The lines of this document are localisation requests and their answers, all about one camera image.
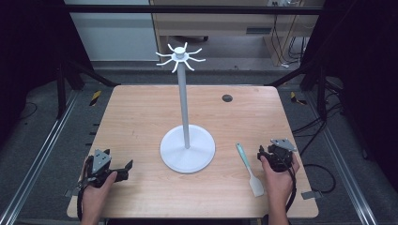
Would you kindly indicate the yellow black striped tape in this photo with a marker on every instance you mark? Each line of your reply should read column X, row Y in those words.
column 95, row 97
column 295, row 98

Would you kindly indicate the person's left hand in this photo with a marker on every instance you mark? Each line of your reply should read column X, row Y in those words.
column 95, row 195

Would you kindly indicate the black horizontal frame bar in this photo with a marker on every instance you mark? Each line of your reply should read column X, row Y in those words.
column 187, row 9

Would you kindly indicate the wooden background desk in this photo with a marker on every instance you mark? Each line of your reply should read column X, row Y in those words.
column 219, row 25

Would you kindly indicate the black metal frame strut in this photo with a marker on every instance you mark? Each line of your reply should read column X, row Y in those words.
column 61, row 90
column 320, row 93

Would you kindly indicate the person's right hand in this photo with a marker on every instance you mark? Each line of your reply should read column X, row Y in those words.
column 278, row 184

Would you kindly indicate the white hook stand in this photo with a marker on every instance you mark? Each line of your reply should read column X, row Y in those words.
column 187, row 150

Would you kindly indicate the white cabinet panel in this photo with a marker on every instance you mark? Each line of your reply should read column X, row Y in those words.
column 115, row 34

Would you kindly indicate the white power strip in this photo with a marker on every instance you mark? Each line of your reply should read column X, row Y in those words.
column 283, row 2

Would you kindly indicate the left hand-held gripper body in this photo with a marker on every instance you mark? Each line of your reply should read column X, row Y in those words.
column 100, row 158

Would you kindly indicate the grey metal table bracket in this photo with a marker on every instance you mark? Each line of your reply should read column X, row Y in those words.
column 311, row 195
column 70, row 192

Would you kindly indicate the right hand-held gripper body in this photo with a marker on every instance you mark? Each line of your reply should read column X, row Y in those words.
column 281, row 153

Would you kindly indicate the aluminium floor rail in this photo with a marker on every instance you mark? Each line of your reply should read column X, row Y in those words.
column 344, row 168
column 37, row 159

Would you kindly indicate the round grey table grommet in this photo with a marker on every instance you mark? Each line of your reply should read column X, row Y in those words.
column 227, row 98

